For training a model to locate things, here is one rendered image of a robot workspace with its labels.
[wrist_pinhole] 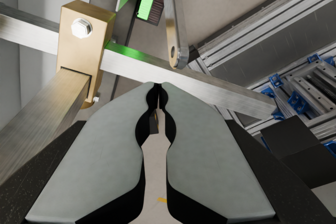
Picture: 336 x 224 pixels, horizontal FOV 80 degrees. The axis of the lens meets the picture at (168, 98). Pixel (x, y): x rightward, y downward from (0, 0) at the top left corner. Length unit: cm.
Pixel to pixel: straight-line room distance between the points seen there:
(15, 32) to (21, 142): 15
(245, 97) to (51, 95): 25
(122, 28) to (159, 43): 75
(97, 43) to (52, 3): 28
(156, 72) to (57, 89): 12
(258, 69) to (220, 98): 78
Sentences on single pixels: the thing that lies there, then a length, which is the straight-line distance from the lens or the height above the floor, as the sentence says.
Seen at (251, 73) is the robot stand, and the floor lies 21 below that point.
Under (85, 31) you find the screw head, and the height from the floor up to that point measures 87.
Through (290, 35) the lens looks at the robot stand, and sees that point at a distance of 107.
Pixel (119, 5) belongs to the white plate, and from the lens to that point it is 30.
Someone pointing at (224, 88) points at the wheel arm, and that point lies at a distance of 29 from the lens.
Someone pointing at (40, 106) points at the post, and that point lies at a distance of 22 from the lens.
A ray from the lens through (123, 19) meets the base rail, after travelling 41.
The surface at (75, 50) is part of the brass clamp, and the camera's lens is 27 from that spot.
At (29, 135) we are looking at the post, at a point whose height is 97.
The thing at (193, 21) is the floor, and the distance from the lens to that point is 113.
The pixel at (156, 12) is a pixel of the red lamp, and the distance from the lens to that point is 39.
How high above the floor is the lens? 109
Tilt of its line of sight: 56 degrees down
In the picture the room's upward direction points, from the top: 178 degrees clockwise
